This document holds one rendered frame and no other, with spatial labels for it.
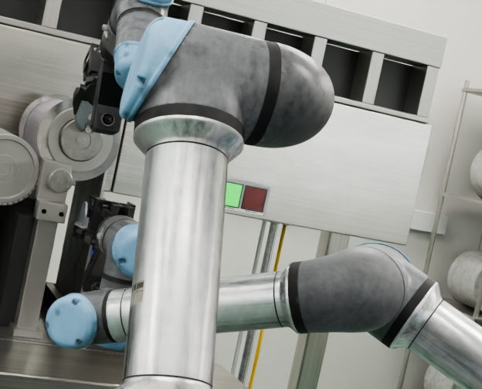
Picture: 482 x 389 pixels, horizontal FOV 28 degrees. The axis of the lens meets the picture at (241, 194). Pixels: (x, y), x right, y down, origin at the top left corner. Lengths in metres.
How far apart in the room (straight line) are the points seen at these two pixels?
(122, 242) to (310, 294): 0.34
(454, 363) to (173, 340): 0.57
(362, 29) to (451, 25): 2.89
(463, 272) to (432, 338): 3.55
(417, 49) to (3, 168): 1.08
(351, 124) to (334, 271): 1.06
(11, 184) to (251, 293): 0.61
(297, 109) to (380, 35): 1.31
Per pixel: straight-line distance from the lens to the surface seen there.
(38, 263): 1.71
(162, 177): 0.96
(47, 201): 1.68
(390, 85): 2.41
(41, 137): 1.73
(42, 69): 2.06
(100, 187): 1.78
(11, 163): 1.73
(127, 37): 1.41
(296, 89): 1.02
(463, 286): 4.89
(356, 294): 1.26
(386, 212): 2.35
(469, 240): 5.32
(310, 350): 2.52
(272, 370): 4.95
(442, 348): 1.37
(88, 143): 1.73
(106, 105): 1.55
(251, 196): 2.19
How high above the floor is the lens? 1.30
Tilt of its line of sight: 3 degrees down
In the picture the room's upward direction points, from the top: 12 degrees clockwise
